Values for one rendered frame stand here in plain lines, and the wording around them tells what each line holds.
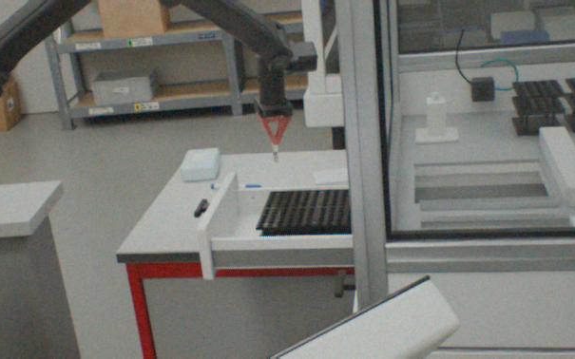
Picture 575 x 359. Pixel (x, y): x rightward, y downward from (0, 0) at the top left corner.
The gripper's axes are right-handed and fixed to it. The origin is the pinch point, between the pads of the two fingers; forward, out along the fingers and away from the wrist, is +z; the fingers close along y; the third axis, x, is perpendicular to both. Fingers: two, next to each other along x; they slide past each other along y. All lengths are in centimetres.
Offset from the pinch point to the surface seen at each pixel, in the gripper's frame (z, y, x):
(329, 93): 8, 52, -29
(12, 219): 24, 34, 62
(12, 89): 96, 419, 97
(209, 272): 12.2, -30.4, 21.2
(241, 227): 13.0, -13.3, 11.5
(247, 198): 9.2, -7.4, 8.7
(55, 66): 73, 377, 63
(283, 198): 6.2, -17.1, 3.0
